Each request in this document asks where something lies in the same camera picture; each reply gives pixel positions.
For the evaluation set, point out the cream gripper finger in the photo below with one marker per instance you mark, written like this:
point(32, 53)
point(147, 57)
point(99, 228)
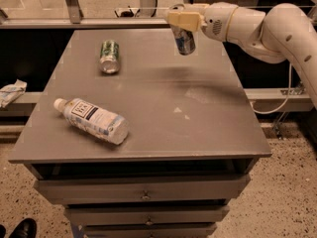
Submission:
point(186, 20)
point(196, 7)

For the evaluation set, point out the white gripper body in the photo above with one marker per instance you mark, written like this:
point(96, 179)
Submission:
point(218, 22)

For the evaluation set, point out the crushed silver redbull can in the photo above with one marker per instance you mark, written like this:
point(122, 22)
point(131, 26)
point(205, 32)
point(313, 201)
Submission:
point(184, 39)

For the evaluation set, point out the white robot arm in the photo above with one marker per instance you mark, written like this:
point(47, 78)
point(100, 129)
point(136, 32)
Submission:
point(283, 33)

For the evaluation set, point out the green soda can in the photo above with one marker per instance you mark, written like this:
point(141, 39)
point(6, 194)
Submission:
point(109, 57)

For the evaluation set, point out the grey drawer cabinet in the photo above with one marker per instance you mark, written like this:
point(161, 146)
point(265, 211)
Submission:
point(187, 115)

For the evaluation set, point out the clear plastic tea bottle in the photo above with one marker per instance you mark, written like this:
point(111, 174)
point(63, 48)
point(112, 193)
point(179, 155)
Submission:
point(92, 119)

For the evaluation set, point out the top grey drawer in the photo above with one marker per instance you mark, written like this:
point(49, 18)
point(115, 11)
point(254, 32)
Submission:
point(154, 189)

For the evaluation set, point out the grey drawer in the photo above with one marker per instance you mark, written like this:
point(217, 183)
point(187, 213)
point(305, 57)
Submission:
point(147, 215)
point(154, 189)
point(181, 230)

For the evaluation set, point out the middle grey drawer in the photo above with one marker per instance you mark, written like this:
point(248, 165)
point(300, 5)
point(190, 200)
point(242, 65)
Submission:
point(147, 215)

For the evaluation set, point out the bottom grey drawer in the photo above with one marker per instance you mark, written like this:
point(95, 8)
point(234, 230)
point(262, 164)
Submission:
point(181, 230)

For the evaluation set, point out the black leather shoe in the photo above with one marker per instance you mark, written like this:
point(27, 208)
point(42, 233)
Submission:
point(27, 228)

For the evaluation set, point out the metal railing frame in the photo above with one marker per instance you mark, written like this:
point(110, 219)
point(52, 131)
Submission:
point(91, 14)

